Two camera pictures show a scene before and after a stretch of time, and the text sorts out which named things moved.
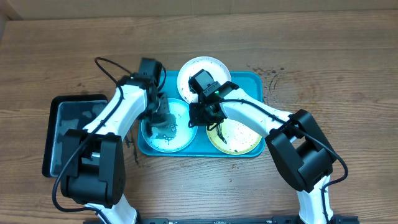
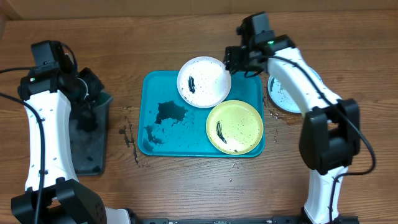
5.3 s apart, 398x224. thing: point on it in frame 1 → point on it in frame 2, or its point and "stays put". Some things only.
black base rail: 277,219 stays put
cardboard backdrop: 20,10 stays put
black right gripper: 200,115 → 232,59
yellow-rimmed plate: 240,139 stays put
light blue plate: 185,134 → 283,96
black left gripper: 163,109 → 97,84
